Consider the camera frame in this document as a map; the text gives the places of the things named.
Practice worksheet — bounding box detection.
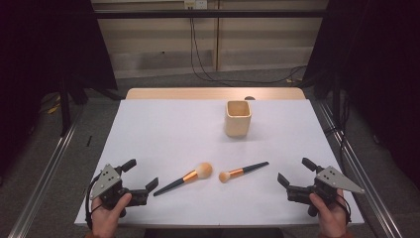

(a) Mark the black curtain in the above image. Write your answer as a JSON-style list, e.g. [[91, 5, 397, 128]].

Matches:
[[0, 0, 119, 181], [301, 0, 420, 191]]

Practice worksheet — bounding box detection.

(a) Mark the black metal crossbar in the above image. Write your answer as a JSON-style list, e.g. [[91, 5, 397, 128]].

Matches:
[[93, 9, 328, 19]]

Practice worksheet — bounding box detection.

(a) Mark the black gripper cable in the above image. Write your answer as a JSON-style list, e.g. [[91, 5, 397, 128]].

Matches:
[[336, 192, 353, 226], [84, 174, 102, 230]]

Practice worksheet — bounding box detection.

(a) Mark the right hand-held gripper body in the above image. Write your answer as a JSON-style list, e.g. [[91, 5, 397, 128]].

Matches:
[[286, 165, 367, 218]]

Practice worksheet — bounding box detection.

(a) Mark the beige square cup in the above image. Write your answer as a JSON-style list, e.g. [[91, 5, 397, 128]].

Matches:
[[224, 99, 253, 139]]

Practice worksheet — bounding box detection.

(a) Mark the aluminium floor rail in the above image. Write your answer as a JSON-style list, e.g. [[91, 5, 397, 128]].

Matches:
[[316, 98, 404, 238], [7, 105, 85, 238]]

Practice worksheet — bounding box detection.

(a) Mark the small makeup brush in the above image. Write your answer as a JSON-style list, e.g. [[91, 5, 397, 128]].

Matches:
[[218, 161, 270, 184]]

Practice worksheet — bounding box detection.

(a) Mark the white wall power outlet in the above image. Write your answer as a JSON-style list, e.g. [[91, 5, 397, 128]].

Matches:
[[183, 0, 208, 10]]

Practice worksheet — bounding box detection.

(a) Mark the large makeup brush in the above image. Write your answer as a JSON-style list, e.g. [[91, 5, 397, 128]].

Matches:
[[153, 162, 214, 197]]

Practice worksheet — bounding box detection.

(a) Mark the person's left hand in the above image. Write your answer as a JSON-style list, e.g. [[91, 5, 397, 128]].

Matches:
[[90, 192, 133, 236]]

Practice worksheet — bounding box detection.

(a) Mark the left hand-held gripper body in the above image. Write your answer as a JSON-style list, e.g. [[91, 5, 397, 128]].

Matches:
[[88, 163, 150, 219]]

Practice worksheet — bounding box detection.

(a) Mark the beige wall conduit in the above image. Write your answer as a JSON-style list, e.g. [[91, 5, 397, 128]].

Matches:
[[214, 0, 222, 72]]

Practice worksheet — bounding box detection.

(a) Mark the black wall cable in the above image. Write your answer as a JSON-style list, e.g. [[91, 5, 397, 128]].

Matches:
[[188, 8, 308, 85], [189, 18, 308, 85]]

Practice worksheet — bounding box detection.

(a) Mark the person's right hand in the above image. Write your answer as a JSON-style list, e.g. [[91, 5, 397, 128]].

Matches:
[[308, 192, 351, 236]]

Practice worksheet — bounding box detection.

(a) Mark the black stand leg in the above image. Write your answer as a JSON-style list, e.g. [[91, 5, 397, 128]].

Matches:
[[58, 75, 88, 137]]

